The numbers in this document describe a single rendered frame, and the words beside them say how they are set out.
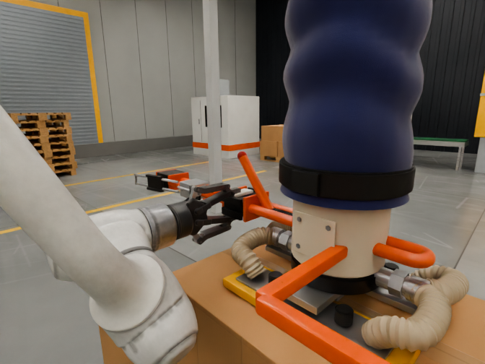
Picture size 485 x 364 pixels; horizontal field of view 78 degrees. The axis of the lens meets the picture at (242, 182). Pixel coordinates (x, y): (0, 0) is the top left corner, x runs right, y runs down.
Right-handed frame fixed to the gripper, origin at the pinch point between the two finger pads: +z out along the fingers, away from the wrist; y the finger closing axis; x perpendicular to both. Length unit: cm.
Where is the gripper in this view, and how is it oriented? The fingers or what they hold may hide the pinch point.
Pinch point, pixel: (239, 201)
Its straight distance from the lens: 75.3
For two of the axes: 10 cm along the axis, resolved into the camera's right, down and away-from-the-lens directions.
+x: 6.9, 1.6, -7.0
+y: 0.1, 9.7, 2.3
